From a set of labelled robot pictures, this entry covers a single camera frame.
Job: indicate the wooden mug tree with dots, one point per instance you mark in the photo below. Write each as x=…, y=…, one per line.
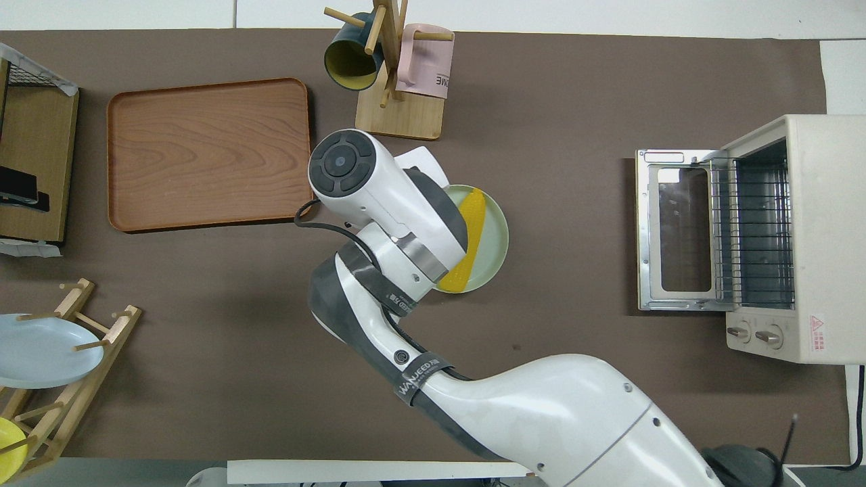
x=406, y=118

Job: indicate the pink mug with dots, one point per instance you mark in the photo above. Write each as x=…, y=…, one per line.
x=426, y=67

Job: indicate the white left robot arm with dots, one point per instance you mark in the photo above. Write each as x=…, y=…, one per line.
x=206, y=479

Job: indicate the yellow plate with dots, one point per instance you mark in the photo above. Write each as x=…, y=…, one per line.
x=7, y=446

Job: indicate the pale green plate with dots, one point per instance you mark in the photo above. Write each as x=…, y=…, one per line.
x=494, y=230

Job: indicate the light blue plate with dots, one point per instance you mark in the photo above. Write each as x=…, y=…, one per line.
x=40, y=352

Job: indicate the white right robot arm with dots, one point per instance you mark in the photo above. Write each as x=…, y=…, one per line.
x=541, y=412

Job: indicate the wooden plate rack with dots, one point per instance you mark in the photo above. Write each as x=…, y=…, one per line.
x=108, y=331

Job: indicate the dark blue mug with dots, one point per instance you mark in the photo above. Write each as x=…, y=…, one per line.
x=345, y=61

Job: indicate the white patterned cloth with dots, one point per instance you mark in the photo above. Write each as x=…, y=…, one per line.
x=64, y=84
x=27, y=248

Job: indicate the brown table mat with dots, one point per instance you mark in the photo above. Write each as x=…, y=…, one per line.
x=575, y=88

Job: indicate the cream oven knob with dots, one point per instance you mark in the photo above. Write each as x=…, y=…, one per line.
x=769, y=336
x=739, y=332

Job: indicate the brown wooden tray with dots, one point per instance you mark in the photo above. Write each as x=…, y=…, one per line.
x=203, y=155

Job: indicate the cream toaster oven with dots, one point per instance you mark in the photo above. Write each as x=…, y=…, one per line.
x=832, y=237

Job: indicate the yellow corn cob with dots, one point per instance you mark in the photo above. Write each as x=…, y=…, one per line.
x=473, y=216

